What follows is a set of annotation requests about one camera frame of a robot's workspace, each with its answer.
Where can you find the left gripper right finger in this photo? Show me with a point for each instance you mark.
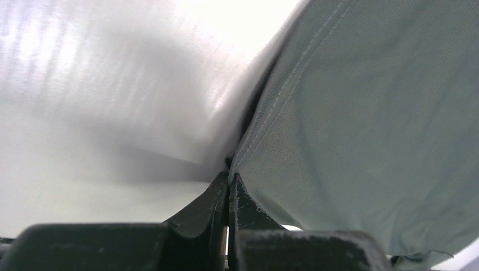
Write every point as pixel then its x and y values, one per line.
pixel 258 242

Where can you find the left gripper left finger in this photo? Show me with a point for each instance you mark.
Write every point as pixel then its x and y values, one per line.
pixel 192 239

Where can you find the grey t-shirt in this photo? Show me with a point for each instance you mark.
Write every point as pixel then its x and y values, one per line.
pixel 369 121

